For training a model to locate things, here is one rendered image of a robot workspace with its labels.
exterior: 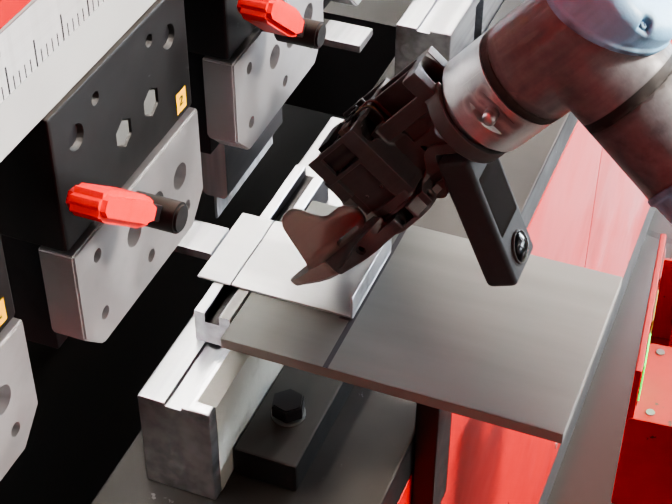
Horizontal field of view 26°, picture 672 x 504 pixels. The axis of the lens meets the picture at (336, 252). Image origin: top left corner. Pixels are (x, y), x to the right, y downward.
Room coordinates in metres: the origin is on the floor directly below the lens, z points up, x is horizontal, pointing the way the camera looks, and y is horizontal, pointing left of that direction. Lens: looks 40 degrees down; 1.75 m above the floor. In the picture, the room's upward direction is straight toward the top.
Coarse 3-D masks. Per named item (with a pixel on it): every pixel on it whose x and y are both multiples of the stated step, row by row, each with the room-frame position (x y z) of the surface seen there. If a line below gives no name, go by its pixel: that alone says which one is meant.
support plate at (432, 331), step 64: (448, 256) 0.88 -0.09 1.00; (256, 320) 0.81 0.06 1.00; (320, 320) 0.81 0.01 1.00; (384, 320) 0.81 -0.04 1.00; (448, 320) 0.81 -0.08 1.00; (512, 320) 0.81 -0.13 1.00; (576, 320) 0.81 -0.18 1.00; (384, 384) 0.74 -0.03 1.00; (448, 384) 0.74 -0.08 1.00; (512, 384) 0.74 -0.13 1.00; (576, 384) 0.74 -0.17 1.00
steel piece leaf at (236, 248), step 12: (240, 216) 0.93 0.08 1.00; (252, 216) 0.93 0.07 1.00; (240, 228) 0.91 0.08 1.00; (252, 228) 0.91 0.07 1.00; (264, 228) 0.91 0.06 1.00; (228, 240) 0.90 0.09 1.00; (240, 240) 0.90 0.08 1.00; (252, 240) 0.90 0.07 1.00; (216, 252) 0.88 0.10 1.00; (228, 252) 0.88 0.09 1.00; (240, 252) 0.88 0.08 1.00; (252, 252) 0.89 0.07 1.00; (216, 264) 0.87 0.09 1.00; (228, 264) 0.87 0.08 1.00; (240, 264) 0.87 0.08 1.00; (204, 276) 0.86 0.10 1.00; (216, 276) 0.86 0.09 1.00; (228, 276) 0.86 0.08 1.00
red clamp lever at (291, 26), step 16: (240, 0) 0.75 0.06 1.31; (256, 0) 0.74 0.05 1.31; (272, 0) 0.75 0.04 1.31; (256, 16) 0.74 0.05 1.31; (272, 16) 0.74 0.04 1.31; (288, 16) 0.76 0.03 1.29; (272, 32) 0.77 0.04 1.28; (288, 32) 0.77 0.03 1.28; (304, 32) 0.79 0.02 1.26; (320, 32) 0.80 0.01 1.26
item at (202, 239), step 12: (192, 228) 0.91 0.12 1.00; (204, 228) 0.91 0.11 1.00; (216, 228) 0.91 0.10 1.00; (228, 228) 0.91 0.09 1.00; (192, 240) 0.90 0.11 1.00; (204, 240) 0.90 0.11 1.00; (216, 240) 0.90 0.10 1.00; (180, 252) 0.89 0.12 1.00; (192, 252) 0.89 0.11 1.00; (204, 252) 0.88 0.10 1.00
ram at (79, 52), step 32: (0, 0) 0.57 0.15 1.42; (32, 0) 0.59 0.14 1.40; (128, 0) 0.67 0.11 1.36; (0, 32) 0.57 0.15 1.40; (96, 32) 0.64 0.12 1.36; (64, 64) 0.61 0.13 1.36; (32, 96) 0.58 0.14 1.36; (0, 128) 0.55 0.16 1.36; (32, 128) 0.58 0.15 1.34; (0, 160) 0.55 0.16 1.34
